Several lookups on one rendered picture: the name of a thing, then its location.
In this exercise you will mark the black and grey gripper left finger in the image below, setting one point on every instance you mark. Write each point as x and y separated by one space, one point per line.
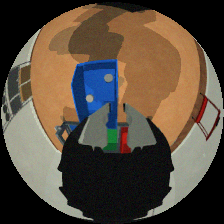
91 132

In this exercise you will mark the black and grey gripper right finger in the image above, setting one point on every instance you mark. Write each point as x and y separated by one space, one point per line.
142 132

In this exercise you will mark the red bin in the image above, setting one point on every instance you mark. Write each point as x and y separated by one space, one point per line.
125 148

